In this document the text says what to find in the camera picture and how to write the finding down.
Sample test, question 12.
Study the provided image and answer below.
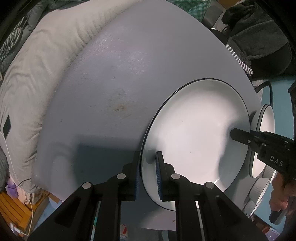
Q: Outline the person's right hand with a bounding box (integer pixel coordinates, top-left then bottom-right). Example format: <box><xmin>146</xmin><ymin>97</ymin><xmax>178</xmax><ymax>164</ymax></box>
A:
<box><xmin>269</xmin><ymin>173</ymin><xmax>295</xmax><ymax>211</ymax></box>

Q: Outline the white bowl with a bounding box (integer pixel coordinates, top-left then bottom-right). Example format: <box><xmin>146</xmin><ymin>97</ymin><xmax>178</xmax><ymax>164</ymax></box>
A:
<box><xmin>250</xmin><ymin>104</ymin><xmax>275</xmax><ymax>133</ymax></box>
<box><xmin>246</xmin><ymin>148</ymin><xmax>276</xmax><ymax>181</ymax></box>
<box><xmin>243</xmin><ymin>177</ymin><xmax>270</xmax><ymax>217</ymax></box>

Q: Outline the white charging cable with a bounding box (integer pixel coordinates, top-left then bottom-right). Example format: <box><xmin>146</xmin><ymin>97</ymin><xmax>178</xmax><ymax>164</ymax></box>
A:
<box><xmin>0</xmin><ymin>131</ymin><xmax>34</xmax><ymax>237</ymax></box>

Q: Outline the grey towel with striped edge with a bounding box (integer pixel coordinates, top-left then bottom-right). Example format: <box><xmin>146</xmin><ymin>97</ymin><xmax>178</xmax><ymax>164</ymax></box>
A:
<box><xmin>222</xmin><ymin>0</ymin><xmax>290</xmax><ymax>76</ymax></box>

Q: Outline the striped grey cloth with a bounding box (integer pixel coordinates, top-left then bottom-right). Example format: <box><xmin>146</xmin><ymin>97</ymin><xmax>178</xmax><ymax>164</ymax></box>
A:
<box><xmin>1</xmin><ymin>17</ymin><xmax>26</xmax><ymax>61</ymax></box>

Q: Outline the black office chair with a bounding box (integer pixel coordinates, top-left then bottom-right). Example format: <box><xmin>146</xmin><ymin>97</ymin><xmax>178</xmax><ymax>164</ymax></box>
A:
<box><xmin>203</xmin><ymin>4</ymin><xmax>293</xmax><ymax>107</ymax></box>

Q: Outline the white plate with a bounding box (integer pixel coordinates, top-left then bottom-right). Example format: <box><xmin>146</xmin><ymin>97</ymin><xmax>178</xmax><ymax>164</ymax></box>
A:
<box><xmin>141</xmin><ymin>79</ymin><xmax>250</xmax><ymax>211</ymax></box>

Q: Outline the green checkered bedspread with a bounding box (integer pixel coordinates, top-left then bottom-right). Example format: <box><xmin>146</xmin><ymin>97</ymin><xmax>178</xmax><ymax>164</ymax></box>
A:
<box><xmin>169</xmin><ymin>0</ymin><xmax>211</xmax><ymax>21</ymax></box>

